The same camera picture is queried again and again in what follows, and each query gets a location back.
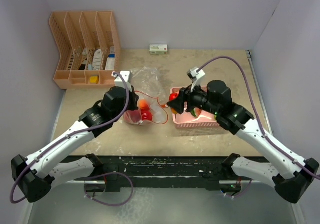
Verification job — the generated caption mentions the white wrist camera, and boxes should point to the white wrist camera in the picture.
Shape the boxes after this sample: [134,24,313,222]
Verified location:
[112,71,133,91]
[187,67,206,92]

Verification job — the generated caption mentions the pink red apple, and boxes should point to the pink red apple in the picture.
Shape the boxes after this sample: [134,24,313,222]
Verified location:
[123,110,143,125]

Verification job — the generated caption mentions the watermelon slice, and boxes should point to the watermelon slice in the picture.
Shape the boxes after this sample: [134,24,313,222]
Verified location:
[191,107,202,118]

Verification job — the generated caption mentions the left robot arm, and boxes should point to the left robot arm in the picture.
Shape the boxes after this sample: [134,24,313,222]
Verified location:
[11,86,139,203]

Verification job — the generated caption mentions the pink perforated plastic basket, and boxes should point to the pink perforated plastic basket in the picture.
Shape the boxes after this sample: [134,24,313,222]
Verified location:
[172,103,223,131]

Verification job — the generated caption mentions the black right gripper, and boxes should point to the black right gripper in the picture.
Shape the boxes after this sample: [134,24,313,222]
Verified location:
[167,80,220,115]

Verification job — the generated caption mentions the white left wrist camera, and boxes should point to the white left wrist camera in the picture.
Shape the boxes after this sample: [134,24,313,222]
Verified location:
[112,71,133,91]

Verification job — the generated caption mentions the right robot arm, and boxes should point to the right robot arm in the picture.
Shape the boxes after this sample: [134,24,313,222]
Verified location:
[167,80,320,203]

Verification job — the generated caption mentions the red yellow apple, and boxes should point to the red yellow apple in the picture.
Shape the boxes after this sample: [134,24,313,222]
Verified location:
[169,92,179,101]

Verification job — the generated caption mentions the orange desk file organizer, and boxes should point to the orange desk file organizer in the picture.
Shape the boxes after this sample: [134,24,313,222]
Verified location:
[49,10,122,89]

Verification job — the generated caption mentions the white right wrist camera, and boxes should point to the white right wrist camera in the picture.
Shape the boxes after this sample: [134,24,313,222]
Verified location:
[187,67,206,92]

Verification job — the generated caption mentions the blue white box in organizer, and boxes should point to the blue white box in organizer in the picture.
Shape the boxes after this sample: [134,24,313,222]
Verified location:
[104,46,116,70]

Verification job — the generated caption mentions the white bottle in organizer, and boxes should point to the white bottle in organizer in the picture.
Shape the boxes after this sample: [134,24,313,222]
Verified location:
[92,49,103,70]

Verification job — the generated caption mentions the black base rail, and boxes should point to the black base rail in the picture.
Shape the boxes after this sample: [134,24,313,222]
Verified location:
[59,155,253,193]

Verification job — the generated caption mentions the clear zip bag orange zipper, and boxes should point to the clear zip bag orange zipper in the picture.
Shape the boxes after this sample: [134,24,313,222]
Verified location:
[123,91,169,126]

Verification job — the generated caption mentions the yellow item in organizer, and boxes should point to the yellow item in organizer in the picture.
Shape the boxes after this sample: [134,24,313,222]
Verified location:
[89,76,99,84]

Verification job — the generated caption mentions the small green white box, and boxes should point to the small green white box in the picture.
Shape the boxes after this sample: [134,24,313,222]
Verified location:
[149,44,168,55]

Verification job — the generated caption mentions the shiny red fruit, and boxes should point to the shiny red fruit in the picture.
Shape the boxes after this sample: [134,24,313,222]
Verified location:
[141,110,153,121]

